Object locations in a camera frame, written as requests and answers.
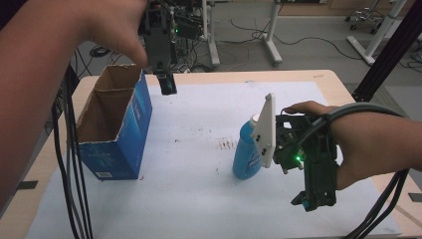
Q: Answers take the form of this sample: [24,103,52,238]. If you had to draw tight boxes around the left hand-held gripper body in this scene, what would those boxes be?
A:
[138,0,200,76]

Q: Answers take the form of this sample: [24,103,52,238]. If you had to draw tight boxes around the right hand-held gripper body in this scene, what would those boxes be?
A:
[250,93,339,194]

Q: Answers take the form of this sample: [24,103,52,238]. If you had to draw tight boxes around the blue cardboard box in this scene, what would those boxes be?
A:
[75,64,153,181]

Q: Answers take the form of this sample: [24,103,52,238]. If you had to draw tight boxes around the blue bottle with white cap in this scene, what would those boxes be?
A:
[232,114,267,181]

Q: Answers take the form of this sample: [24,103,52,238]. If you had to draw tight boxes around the person's right hand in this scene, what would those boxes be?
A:
[284,101,370,191]

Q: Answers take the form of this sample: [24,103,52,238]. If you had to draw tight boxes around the person's left hand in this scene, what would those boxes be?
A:
[79,0,149,68]

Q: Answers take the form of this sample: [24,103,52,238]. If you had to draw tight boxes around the white desk leg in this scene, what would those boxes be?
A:
[346,0,410,66]
[262,0,284,66]
[200,0,222,67]

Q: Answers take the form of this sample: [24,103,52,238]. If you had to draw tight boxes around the wooden table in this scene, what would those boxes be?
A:
[0,69,422,239]

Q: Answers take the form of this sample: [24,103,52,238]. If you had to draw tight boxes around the white mat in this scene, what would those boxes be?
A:
[24,81,402,239]

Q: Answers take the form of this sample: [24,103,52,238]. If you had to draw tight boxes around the black metal stand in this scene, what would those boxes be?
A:
[351,0,422,103]

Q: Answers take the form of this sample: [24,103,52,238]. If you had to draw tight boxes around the office chair base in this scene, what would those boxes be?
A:
[344,5,386,35]

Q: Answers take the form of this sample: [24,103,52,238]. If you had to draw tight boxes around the black tape strip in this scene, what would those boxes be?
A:
[16,179,39,191]

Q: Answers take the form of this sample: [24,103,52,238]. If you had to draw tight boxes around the coiled black cable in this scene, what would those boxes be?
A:
[89,44,112,59]

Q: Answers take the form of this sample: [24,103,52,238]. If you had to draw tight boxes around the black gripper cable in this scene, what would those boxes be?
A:
[64,64,95,239]
[50,96,83,239]

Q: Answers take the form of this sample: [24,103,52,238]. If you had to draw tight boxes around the black floor cable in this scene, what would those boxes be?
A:
[228,18,364,62]

